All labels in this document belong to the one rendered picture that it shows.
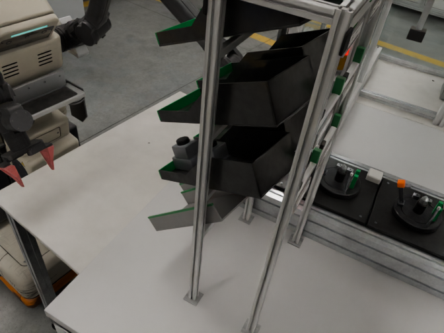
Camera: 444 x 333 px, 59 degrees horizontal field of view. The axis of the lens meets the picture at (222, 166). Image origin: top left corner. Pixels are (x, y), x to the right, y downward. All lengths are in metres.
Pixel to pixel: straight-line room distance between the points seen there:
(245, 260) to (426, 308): 0.51
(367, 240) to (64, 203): 0.93
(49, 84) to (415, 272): 1.31
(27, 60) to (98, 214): 0.56
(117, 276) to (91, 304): 0.10
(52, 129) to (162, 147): 0.42
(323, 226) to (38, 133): 1.07
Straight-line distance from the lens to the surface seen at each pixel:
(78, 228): 1.27
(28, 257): 1.62
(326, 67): 0.54
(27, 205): 1.37
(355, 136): 1.76
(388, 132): 1.86
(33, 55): 1.47
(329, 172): 1.32
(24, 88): 1.48
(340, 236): 1.23
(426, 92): 2.30
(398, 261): 1.24
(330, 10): 0.51
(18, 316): 2.17
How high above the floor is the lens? 1.81
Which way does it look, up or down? 41 degrees down
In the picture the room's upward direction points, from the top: 7 degrees clockwise
